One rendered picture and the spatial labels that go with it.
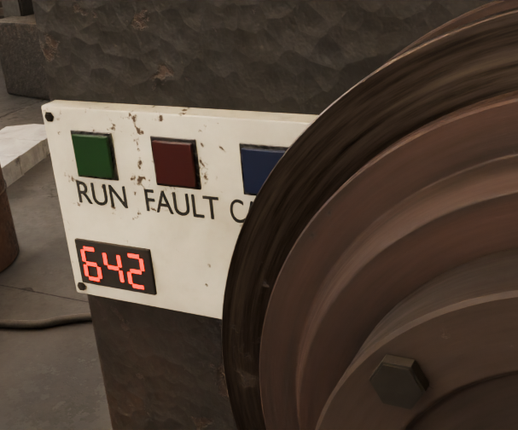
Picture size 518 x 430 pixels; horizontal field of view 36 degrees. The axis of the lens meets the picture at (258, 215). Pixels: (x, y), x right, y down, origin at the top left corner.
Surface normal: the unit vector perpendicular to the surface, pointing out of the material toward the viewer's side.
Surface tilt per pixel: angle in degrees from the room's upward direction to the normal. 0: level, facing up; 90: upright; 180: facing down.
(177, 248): 90
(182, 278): 90
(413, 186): 90
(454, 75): 90
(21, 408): 0
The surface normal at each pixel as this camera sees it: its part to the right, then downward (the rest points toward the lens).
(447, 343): -0.44, 0.39
